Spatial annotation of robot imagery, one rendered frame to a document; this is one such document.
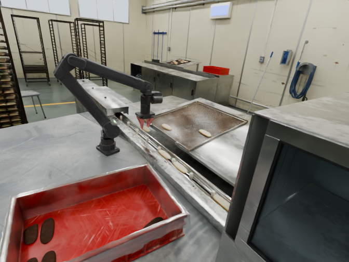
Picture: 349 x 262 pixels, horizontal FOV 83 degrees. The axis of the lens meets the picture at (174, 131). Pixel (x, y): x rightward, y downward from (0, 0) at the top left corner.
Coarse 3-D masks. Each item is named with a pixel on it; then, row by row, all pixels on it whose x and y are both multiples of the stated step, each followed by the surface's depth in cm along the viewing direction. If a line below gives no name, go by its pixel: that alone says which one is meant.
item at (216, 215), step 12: (120, 132) 131; (132, 132) 127; (132, 144) 118; (144, 144) 114; (144, 156) 107; (156, 156) 102; (156, 168) 98; (168, 168) 93; (168, 180) 90; (180, 180) 86; (180, 192) 83; (192, 192) 79; (192, 204) 78; (204, 204) 74; (216, 204) 74; (204, 216) 73; (216, 216) 69; (216, 228) 68
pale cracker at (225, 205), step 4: (216, 196) 79; (220, 196) 79; (216, 200) 77; (220, 200) 77; (224, 200) 77; (220, 204) 75; (224, 204) 75; (228, 204) 75; (224, 208) 74; (228, 208) 73
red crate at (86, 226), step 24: (120, 192) 81; (144, 192) 83; (48, 216) 68; (72, 216) 69; (96, 216) 70; (120, 216) 70; (144, 216) 71; (72, 240) 61; (96, 240) 61; (168, 240) 62
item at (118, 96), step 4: (104, 88) 253; (108, 88) 255; (108, 92) 237; (112, 92) 239; (116, 96) 223; (120, 96) 224; (76, 100) 242; (120, 100) 209; (124, 100) 210; (128, 100) 211; (76, 104) 247; (80, 104) 226; (76, 108) 252; (80, 108) 229; (84, 108) 213; (80, 112) 234
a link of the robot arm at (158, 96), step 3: (147, 87) 107; (150, 87) 108; (147, 90) 108; (150, 90) 108; (144, 93) 109; (147, 93) 108; (150, 93) 109; (153, 93) 112; (156, 93) 114; (159, 93) 115; (156, 96) 114; (159, 96) 115; (162, 96) 116; (153, 99) 114; (156, 99) 114; (159, 99) 115; (162, 99) 116; (153, 102) 114; (156, 102) 115; (159, 102) 116
